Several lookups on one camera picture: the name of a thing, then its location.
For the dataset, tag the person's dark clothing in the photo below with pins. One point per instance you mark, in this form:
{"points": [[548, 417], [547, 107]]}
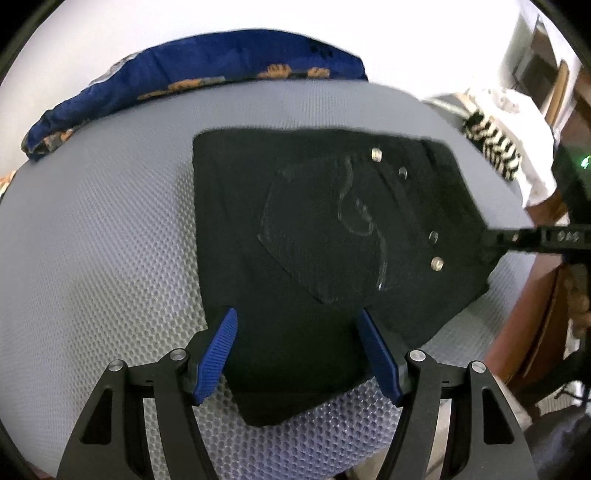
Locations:
{"points": [[563, 443]]}

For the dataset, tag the light wooden post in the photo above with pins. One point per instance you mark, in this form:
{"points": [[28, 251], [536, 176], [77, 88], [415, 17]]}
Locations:
{"points": [[559, 87]]}

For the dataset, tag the grey mesh mattress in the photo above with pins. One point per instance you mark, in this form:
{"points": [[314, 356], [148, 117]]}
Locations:
{"points": [[115, 230]]}

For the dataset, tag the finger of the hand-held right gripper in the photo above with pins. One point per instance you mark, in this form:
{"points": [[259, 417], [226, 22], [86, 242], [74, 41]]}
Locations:
{"points": [[531, 238]]}

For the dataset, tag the black pants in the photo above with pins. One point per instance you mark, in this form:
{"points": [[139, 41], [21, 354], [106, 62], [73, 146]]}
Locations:
{"points": [[300, 323]]}

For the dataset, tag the brown wooden bed frame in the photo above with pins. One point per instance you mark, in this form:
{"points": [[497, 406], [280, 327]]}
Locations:
{"points": [[531, 314]]}

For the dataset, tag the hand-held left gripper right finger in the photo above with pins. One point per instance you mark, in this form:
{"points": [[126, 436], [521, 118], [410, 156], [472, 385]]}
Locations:
{"points": [[378, 360]]}

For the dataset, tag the black white zigzag cloth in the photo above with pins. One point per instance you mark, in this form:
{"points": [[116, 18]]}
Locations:
{"points": [[496, 143]]}

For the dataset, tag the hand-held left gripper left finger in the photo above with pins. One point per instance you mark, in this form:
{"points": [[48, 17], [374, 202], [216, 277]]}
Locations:
{"points": [[217, 355]]}

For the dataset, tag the blue printed pillow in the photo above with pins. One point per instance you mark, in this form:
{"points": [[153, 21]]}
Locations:
{"points": [[184, 64]]}

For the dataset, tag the dark wooden wardrobe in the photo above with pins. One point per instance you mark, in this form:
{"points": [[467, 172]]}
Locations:
{"points": [[582, 120]]}

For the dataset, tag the person's right hand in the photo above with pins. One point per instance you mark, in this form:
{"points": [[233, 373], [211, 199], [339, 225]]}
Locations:
{"points": [[579, 297]]}

